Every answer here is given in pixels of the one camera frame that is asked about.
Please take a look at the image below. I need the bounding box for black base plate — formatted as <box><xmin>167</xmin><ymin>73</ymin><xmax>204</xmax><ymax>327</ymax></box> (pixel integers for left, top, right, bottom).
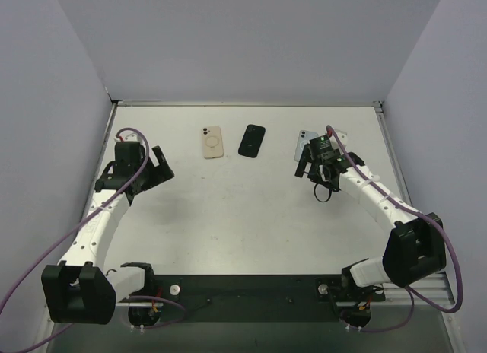
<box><xmin>122</xmin><ymin>275</ymin><xmax>385</xmax><ymax>328</ymax></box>

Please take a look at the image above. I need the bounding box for black cased phone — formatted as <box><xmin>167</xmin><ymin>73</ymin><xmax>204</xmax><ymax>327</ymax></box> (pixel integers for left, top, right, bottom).
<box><xmin>238</xmin><ymin>124</ymin><xmax>266</xmax><ymax>158</ymax></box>

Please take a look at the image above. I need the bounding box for aluminium front rail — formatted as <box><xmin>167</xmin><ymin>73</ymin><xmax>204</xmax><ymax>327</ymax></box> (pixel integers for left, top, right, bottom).
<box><xmin>116</xmin><ymin>272</ymin><xmax>456</xmax><ymax>312</ymax></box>

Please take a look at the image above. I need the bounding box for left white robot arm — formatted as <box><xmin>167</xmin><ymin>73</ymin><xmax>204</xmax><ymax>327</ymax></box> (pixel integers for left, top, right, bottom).
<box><xmin>41</xmin><ymin>141</ymin><xmax>174</xmax><ymax>325</ymax></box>

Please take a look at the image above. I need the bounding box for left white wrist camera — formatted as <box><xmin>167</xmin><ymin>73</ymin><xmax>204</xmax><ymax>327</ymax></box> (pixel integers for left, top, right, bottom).
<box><xmin>114</xmin><ymin>132</ymin><xmax>145</xmax><ymax>145</ymax></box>

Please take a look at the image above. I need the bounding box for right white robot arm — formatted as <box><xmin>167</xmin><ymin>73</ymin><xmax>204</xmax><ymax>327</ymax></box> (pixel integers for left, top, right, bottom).
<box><xmin>295</xmin><ymin>135</ymin><xmax>446</xmax><ymax>289</ymax></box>

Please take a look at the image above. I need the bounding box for beige cased phone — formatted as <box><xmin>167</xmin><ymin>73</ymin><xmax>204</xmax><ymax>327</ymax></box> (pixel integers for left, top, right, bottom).
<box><xmin>202</xmin><ymin>126</ymin><xmax>224</xmax><ymax>160</ymax></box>

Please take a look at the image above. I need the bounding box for light blue phone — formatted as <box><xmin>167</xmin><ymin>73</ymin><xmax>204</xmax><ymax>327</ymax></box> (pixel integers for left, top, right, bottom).
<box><xmin>293</xmin><ymin>129</ymin><xmax>320</xmax><ymax>163</ymax></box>

